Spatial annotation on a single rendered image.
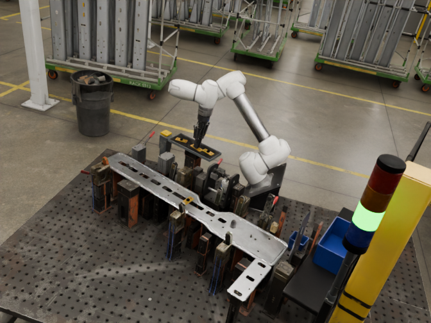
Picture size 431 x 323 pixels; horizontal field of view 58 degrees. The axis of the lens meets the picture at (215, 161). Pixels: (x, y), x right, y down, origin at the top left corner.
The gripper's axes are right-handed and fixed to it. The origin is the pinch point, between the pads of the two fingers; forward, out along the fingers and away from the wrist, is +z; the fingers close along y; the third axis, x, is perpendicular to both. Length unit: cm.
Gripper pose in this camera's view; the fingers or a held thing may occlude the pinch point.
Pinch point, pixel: (197, 142)
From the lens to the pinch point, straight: 245.6
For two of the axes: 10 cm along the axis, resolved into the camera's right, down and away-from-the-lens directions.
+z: -2.2, 8.3, 5.2
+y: -6.3, 2.8, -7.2
